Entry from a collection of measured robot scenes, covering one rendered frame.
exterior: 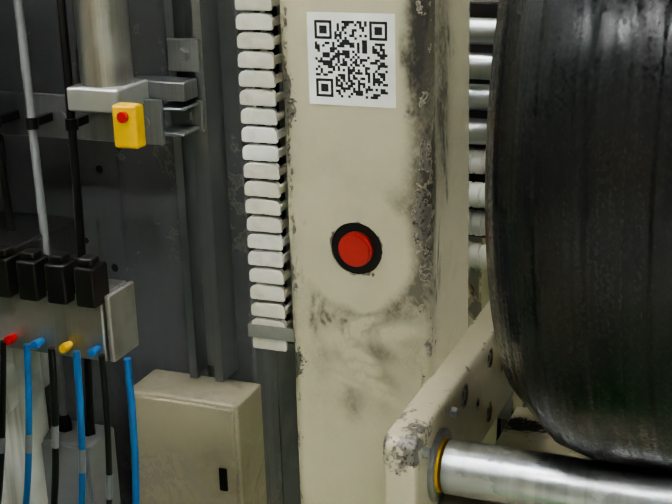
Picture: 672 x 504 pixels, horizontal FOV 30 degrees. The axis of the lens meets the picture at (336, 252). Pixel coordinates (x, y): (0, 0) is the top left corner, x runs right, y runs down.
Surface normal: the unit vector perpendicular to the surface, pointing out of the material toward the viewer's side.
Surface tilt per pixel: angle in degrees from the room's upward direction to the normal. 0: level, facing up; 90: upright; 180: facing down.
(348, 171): 90
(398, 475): 90
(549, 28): 67
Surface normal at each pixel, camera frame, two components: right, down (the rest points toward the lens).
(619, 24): -0.35, -0.10
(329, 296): -0.37, 0.30
